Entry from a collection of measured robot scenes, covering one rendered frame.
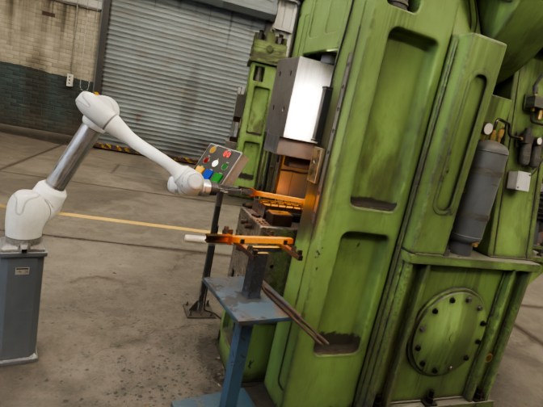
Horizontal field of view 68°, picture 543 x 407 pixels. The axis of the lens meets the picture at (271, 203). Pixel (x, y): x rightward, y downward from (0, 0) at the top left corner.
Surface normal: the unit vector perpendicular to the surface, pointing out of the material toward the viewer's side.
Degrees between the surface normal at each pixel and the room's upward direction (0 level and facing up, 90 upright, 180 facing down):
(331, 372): 90
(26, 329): 90
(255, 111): 89
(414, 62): 89
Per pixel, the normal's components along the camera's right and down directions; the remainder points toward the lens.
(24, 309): 0.54, 0.28
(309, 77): 0.34, 0.25
